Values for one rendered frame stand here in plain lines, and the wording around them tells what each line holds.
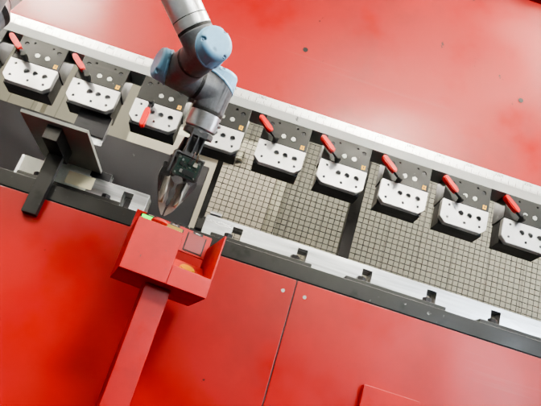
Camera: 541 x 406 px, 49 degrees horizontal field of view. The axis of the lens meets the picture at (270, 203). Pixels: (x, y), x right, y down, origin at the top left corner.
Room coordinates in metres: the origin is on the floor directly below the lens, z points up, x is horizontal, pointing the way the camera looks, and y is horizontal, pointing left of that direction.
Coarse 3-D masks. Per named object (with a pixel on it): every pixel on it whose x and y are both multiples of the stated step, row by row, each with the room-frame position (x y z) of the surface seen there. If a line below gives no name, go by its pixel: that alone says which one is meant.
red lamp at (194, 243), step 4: (188, 236) 1.43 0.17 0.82; (192, 236) 1.43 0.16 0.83; (196, 236) 1.43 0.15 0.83; (188, 240) 1.43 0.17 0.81; (192, 240) 1.43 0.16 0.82; (196, 240) 1.43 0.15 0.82; (200, 240) 1.43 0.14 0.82; (204, 240) 1.44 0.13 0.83; (188, 244) 1.43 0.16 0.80; (192, 244) 1.43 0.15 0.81; (196, 244) 1.43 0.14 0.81; (200, 244) 1.43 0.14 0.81; (184, 248) 1.43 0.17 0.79; (188, 248) 1.43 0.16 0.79; (192, 248) 1.43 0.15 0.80; (196, 248) 1.43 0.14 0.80; (200, 248) 1.44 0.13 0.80; (196, 252) 1.43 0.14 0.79; (200, 252) 1.44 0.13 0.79
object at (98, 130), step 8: (80, 112) 1.66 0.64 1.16; (88, 112) 1.66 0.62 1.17; (80, 120) 1.66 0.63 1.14; (88, 120) 1.66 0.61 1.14; (96, 120) 1.66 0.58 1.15; (104, 120) 1.66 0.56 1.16; (112, 120) 1.67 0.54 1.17; (88, 128) 1.66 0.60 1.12; (96, 128) 1.66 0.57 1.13; (104, 128) 1.66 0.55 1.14; (96, 136) 1.66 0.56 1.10; (104, 136) 1.66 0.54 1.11; (96, 144) 1.67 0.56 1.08
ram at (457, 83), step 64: (64, 0) 1.62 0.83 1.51; (128, 0) 1.63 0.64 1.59; (256, 0) 1.64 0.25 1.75; (320, 0) 1.64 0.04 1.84; (384, 0) 1.65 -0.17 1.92; (448, 0) 1.65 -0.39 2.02; (512, 0) 1.66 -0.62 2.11; (128, 64) 1.63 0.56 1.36; (256, 64) 1.64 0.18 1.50; (320, 64) 1.64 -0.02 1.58; (384, 64) 1.65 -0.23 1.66; (448, 64) 1.65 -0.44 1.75; (512, 64) 1.66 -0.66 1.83; (320, 128) 1.64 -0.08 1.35; (384, 128) 1.65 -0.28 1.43; (448, 128) 1.65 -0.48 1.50; (512, 128) 1.66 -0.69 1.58; (512, 192) 1.66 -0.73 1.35
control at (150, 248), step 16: (144, 224) 1.25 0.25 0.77; (160, 224) 1.25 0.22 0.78; (128, 240) 1.26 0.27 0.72; (144, 240) 1.25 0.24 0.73; (160, 240) 1.26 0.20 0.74; (176, 240) 1.27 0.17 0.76; (208, 240) 1.44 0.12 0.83; (224, 240) 1.29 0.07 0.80; (128, 256) 1.24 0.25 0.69; (144, 256) 1.25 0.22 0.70; (160, 256) 1.26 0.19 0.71; (208, 256) 1.40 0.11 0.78; (112, 272) 1.36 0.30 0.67; (128, 272) 1.27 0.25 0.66; (144, 272) 1.26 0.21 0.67; (160, 272) 1.26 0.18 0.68; (176, 272) 1.27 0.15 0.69; (192, 272) 1.28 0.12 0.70; (208, 272) 1.34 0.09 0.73; (176, 288) 1.28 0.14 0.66; (192, 288) 1.28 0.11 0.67; (208, 288) 1.29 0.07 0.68
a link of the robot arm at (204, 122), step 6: (192, 108) 1.20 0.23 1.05; (192, 114) 1.20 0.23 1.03; (198, 114) 1.19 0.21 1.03; (204, 114) 1.19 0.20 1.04; (210, 114) 1.19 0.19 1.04; (186, 120) 1.22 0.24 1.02; (192, 120) 1.20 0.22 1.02; (198, 120) 1.20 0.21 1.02; (204, 120) 1.19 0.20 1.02; (210, 120) 1.20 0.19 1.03; (216, 120) 1.20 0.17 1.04; (198, 126) 1.20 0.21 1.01; (204, 126) 1.20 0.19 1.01; (210, 126) 1.21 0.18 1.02; (216, 126) 1.22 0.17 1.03; (210, 132) 1.22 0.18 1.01
